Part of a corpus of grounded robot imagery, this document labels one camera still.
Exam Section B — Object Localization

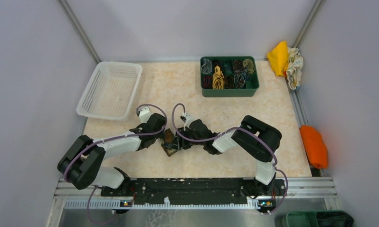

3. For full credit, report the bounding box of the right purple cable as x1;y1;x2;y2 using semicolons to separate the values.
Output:
172;103;289;215

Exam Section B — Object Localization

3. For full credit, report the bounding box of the aluminium frame rail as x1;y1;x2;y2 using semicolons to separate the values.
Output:
53;177;337;210

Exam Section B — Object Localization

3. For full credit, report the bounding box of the green bin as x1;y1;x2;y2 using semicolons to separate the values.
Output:
280;210;355;227

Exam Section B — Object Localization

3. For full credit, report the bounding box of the purple cable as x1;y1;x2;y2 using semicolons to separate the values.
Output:
172;103;289;215
62;104;169;226

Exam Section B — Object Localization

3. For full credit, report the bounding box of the yellow rolled tie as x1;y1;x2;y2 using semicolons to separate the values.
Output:
212;66;224;89

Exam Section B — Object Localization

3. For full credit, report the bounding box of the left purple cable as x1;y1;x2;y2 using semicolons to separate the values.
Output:
62;104;169;226

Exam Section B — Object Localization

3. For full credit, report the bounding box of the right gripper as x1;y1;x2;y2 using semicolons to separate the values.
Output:
169;126;206;150

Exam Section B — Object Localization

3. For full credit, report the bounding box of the brown green patterned tie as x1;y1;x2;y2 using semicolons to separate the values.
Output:
160;129;179;157

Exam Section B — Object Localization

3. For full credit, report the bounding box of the orange cloth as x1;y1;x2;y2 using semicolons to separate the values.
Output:
300;125;328;169

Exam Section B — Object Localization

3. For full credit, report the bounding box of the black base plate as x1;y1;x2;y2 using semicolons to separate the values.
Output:
101;177;286;205

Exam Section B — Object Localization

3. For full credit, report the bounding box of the red dark rolled tie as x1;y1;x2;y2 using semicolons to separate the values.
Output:
201;75;213;89

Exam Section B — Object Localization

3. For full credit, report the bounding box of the blue patterned rolled tie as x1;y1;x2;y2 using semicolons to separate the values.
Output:
233;70;246;89

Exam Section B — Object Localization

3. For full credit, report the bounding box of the white plastic basket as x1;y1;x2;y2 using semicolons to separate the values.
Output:
76;61;143;121

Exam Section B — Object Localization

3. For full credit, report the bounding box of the yellow cloth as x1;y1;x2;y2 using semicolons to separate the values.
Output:
267;41;289;77

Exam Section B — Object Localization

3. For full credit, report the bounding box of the cream patterned cloth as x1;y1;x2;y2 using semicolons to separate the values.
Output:
286;47;304;90

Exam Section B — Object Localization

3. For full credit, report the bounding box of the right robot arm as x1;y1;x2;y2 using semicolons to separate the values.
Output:
162;113;282;196

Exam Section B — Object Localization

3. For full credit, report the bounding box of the olive rolled tie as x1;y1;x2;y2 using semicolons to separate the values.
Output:
242;58;255;74

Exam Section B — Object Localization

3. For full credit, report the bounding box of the green compartment tray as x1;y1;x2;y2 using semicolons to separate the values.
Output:
199;56;259;97

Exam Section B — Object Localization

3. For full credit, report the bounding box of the grey rolled tie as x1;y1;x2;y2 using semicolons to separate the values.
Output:
201;58;213;74

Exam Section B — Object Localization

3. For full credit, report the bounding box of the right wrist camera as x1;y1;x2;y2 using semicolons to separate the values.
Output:
180;113;196;131

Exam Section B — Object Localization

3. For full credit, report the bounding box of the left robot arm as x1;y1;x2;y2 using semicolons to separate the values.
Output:
57;113;167;196

